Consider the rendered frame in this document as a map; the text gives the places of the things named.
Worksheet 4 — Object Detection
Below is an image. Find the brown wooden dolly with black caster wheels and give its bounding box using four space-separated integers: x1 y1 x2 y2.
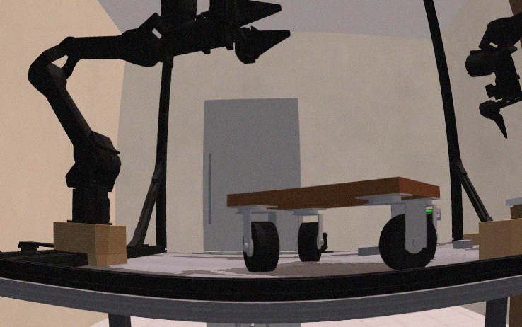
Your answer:
227 177 441 273

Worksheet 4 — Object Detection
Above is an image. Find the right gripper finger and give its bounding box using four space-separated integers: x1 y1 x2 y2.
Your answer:
231 0 282 28
251 26 291 59

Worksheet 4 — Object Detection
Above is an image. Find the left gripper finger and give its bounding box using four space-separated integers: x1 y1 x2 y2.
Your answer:
490 114 507 139

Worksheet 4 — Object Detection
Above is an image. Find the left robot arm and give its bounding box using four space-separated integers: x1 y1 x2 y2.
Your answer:
465 12 522 100

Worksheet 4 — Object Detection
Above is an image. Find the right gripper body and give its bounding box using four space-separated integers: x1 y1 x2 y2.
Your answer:
190 0 255 64

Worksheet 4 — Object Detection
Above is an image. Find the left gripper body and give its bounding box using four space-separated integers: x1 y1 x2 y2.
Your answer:
479 71 522 118

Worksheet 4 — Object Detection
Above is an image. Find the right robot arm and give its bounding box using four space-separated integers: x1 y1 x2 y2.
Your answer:
28 0 197 225

